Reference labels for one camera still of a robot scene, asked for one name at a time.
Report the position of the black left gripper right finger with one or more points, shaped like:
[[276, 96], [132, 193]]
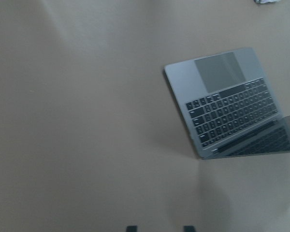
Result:
[[188, 228]]

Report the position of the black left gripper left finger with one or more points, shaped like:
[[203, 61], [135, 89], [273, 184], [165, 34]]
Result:
[[131, 228]]

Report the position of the grey laptop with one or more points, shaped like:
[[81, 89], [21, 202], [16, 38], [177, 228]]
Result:
[[228, 106]]

